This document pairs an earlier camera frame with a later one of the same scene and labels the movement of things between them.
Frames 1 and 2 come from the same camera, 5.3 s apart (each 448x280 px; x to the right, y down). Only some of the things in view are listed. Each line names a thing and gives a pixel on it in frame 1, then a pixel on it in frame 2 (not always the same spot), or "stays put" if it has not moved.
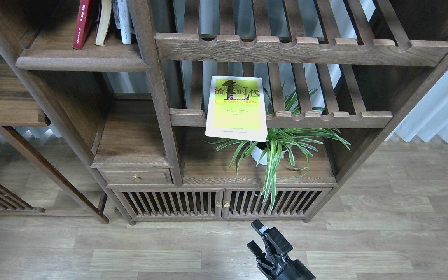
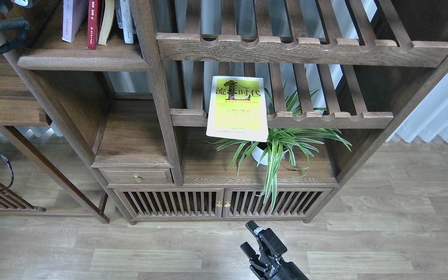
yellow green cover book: [235, 108] stays put
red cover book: [83, 23] → [92, 24]
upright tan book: [104, 23] stays put
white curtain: [447, 110] stays put
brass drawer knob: [137, 177] stays put
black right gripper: [277, 267] → [270, 268]
